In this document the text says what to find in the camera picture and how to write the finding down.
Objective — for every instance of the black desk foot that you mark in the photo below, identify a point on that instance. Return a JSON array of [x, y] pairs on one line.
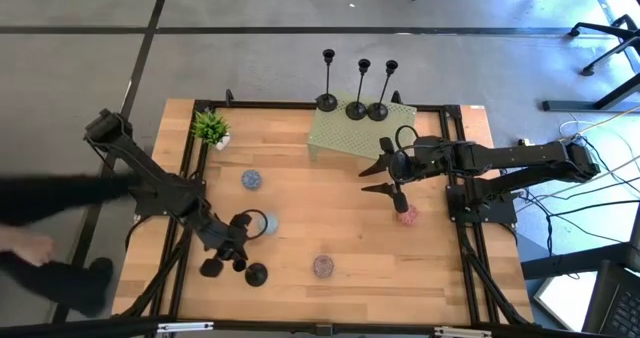
[[575, 106]]

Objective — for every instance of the black aluminium table frame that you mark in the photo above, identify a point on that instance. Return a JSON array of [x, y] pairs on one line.
[[452, 114]]

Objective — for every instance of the black camera rig bar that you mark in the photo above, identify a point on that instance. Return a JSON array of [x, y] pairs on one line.
[[75, 328]]

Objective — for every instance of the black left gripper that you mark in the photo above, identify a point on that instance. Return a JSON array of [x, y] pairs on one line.
[[225, 239]]

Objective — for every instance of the person's black shoe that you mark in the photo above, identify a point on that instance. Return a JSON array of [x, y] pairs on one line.
[[97, 273]]

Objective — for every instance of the white flat panel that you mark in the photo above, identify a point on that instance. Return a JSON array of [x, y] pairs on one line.
[[565, 300]]

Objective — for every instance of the pink glass candle holder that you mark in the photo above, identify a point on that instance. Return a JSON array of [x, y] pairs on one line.
[[411, 218]]

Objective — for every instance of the person's hand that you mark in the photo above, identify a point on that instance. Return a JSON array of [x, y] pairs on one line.
[[30, 248]]

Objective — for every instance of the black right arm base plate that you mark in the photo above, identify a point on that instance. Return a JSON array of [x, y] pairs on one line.
[[502, 213]]

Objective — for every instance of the black office chair base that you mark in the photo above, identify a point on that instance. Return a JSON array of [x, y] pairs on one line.
[[600, 28]]

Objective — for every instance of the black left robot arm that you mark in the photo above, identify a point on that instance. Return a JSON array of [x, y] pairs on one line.
[[150, 178]]

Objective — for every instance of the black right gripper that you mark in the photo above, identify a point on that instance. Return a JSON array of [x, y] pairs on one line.
[[402, 168]]

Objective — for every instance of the purple glass candle holder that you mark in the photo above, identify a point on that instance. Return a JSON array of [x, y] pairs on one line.
[[323, 266]]

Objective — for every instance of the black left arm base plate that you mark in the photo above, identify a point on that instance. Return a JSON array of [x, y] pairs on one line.
[[150, 209]]

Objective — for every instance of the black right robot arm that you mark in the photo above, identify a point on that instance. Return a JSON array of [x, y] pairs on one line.
[[515, 155]]

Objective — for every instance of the green perforated metal shelf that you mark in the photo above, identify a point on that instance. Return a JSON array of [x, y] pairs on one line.
[[350, 138]]

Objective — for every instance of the black candlestick holder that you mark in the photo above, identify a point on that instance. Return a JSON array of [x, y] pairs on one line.
[[356, 111], [256, 274], [326, 103], [378, 112]]

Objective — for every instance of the black laptop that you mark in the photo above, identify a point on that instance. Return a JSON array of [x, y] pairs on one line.
[[615, 303]]

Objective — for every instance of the small green potted plant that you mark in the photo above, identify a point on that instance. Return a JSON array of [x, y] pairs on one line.
[[210, 127]]

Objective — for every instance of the white power strip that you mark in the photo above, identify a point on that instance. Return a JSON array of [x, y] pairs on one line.
[[524, 141]]

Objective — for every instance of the light blue glass candle holder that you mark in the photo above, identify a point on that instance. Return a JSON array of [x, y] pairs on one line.
[[273, 224]]

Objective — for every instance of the dark blue glass candle holder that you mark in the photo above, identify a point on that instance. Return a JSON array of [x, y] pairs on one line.
[[251, 179]]

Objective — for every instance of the black desk beam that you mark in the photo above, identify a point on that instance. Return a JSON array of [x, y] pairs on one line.
[[575, 260]]

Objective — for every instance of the person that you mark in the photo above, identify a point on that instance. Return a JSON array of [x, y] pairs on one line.
[[60, 193]]

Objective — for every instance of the silver rig bracket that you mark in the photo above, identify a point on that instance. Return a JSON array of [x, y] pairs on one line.
[[462, 332], [185, 326]]

